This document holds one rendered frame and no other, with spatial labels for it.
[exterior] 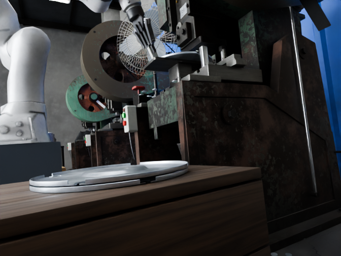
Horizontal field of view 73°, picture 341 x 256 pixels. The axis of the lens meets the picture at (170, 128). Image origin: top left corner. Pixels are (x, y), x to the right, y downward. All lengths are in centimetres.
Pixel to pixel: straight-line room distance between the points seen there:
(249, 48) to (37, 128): 98
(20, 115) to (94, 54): 166
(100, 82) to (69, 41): 600
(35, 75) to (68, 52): 727
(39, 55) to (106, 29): 174
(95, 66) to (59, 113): 530
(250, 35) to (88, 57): 163
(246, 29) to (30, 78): 97
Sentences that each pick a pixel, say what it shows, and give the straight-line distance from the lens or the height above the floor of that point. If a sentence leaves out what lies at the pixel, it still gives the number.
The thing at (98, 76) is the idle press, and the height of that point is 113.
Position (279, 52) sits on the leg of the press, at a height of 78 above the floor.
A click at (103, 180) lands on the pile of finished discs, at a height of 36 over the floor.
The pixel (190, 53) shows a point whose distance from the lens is 103.
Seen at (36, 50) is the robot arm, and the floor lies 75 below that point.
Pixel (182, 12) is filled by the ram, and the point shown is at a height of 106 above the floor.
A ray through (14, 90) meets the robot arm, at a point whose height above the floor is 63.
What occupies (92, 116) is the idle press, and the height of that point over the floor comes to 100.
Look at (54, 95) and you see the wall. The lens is 774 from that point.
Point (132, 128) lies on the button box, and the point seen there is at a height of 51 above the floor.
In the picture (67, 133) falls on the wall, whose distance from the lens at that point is 757.
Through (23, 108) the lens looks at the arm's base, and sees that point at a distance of 90.
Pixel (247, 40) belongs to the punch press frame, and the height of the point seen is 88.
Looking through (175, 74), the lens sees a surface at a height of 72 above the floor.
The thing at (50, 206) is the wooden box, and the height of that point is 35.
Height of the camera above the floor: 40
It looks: 4 degrees up
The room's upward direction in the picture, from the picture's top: 5 degrees counter-clockwise
